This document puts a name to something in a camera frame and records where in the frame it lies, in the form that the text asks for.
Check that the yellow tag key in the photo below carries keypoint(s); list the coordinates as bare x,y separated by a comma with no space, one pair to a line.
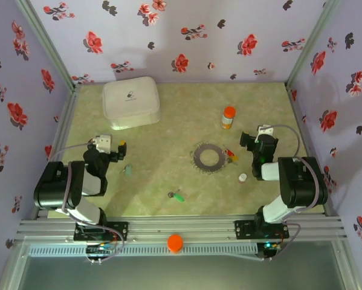
234,157

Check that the teal tag key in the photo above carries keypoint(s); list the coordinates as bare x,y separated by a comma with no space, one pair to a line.
127,171

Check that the red tag key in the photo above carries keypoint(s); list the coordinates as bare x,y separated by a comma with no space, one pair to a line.
228,152

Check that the green tag key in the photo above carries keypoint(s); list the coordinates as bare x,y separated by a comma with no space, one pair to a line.
178,197

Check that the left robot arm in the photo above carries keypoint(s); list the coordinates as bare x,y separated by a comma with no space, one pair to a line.
53,184

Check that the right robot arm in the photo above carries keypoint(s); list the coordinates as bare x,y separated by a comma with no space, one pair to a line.
301,181

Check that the orange-capped pill bottle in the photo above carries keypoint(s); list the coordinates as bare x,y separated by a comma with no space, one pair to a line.
228,119

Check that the small white cap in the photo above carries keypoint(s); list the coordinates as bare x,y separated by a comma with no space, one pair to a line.
243,178

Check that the white zip storage case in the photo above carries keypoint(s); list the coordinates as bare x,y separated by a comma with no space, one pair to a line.
129,99

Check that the orange emergency stop button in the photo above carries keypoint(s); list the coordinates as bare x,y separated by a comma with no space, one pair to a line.
175,242

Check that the grey metal panel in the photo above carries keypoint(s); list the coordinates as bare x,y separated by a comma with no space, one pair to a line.
180,275

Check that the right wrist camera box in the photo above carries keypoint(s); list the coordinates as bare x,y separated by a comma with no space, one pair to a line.
265,130

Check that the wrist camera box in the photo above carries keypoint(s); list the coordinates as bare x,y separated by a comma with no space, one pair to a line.
102,143
265,130

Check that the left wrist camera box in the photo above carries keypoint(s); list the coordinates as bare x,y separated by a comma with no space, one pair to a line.
102,143

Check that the aluminium side rail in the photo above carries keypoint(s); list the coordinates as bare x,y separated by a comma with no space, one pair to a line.
297,117
67,114

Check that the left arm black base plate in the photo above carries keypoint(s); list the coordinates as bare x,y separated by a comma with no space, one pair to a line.
120,231

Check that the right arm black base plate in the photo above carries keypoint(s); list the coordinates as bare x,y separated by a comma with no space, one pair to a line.
244,229

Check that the long aluminium mounting rail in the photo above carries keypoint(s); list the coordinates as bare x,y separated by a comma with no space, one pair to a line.
180,226

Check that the aluminium corner post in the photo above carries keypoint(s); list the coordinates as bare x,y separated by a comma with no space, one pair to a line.
313,39
44,39

